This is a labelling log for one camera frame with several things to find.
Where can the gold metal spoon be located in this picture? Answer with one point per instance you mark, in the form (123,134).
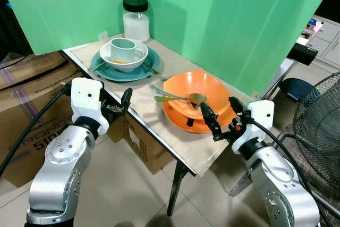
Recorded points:
(197,98)

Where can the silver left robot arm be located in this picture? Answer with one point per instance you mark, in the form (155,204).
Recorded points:
(64,168)

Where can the orange plate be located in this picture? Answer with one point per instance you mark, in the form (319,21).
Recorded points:
(178,120)

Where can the orange bowl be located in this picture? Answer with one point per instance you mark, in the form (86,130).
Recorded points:
(202,83)

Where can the olive utensil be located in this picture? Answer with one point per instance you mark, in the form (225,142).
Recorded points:
(152,69)

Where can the teal plate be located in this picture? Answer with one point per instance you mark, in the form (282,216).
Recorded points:
(151,65)

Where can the green utensil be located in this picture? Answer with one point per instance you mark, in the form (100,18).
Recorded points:
(96,67)

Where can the white bowl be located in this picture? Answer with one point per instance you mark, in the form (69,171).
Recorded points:
(141,57)

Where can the dark blue bin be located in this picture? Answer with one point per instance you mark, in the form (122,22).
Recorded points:
(296,89)

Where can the glass jar with black lid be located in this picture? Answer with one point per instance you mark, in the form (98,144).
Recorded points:
(136,25)

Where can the wide green backdrop panel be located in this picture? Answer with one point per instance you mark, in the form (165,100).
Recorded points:
(234,25)

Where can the large cardboard box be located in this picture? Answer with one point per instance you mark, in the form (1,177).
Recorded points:
(32,89)

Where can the black box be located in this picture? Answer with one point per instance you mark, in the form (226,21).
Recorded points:
(303,52)

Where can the narrow green backdrop panel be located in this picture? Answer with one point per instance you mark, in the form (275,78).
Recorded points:
(69,9)

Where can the grey drawer cabinet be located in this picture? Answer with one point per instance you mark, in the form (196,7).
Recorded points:
(326,41)

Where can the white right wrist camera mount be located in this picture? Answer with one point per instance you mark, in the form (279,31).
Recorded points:
(260,115)

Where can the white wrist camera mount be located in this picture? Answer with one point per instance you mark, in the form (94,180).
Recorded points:
(260,115)
(85,99)

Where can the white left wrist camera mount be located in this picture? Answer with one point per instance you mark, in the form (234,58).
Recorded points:
(85,99)

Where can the beige table with black frame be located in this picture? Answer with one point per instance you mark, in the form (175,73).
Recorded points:
(174,190)

